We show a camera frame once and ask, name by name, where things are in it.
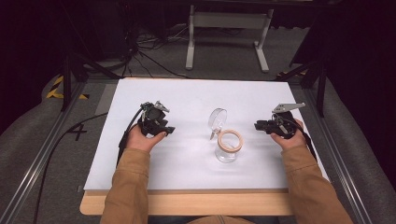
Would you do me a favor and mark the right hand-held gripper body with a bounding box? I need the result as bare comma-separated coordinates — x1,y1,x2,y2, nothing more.
264,102,307,140

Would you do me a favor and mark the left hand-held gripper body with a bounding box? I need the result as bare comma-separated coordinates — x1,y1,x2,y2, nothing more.
137,100,171,137

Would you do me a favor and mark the person's right hand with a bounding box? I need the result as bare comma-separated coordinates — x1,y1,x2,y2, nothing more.
269,119,308,151

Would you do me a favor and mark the person's left hand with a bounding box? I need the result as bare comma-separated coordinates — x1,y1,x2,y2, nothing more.
125,123,168,154

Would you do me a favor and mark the white table mat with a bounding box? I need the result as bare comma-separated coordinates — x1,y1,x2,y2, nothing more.
83,77,330,191

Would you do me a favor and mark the glass jar with wooden rim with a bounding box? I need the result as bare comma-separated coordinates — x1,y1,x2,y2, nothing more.
214,129,246,164

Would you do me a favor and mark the round glass lid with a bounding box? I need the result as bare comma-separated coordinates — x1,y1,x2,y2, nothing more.
207,107,229,141

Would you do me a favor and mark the black metal stand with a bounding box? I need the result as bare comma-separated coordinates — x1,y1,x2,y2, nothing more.
60,51,121,113
275,55,329,119

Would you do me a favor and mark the wooden table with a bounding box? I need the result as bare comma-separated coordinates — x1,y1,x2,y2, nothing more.
79,188,294,217

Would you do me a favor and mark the white metal stand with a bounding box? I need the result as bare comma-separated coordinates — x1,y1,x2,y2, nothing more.
185,4,276,75

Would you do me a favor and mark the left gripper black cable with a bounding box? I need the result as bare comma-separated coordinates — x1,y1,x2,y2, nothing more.
116,106,145,166

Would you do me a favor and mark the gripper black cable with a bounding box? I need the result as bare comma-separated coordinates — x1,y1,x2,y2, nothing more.
116,106,145,166
291,119,318,162

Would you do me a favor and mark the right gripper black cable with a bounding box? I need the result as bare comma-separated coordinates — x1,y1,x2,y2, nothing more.
291,119,318,162

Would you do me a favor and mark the aluminium frame rail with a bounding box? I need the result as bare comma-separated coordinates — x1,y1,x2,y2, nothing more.
303,87,374,224
0,81,89,224

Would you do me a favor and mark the tangle of floor cables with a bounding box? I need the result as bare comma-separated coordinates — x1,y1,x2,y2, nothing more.
122,23,191,80

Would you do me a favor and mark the black floor cable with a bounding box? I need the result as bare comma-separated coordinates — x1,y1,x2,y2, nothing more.
32,112,109,224

